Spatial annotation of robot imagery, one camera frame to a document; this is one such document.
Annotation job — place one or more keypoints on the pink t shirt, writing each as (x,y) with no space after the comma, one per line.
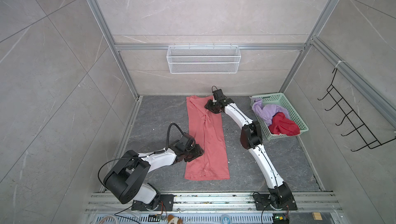
(207,129)

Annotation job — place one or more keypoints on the lilac t shirt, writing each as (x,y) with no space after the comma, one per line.
(267,111)

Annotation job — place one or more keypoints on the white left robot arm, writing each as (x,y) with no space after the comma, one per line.
(126,180)

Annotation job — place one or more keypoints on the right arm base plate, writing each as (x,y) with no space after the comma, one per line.
(268,202)

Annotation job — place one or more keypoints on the dark red t shirt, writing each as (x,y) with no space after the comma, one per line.
(282,125)

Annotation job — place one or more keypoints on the green plastic basket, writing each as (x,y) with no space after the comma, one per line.
(280,100)

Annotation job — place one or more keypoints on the aluminium rail frame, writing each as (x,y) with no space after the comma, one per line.
(229,202)

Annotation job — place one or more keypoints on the brown white round object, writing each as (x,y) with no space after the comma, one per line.
(174,220)

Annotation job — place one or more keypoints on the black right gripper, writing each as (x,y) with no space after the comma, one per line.
(208,106)

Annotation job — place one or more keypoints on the black wire hook rack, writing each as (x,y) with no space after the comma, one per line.
(349,114)

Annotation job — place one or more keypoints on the white slotted cable duct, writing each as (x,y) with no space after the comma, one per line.
(208,218)

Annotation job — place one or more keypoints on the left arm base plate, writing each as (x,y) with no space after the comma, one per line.
(159,203)

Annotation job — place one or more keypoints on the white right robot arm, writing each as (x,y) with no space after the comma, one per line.
(280,195)

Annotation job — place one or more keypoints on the green electronics board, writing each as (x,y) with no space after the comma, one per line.
(280,219)

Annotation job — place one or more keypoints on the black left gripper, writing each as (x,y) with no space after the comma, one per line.
(199,152)

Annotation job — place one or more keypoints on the white wire mesh basket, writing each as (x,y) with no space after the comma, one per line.
(203,59)

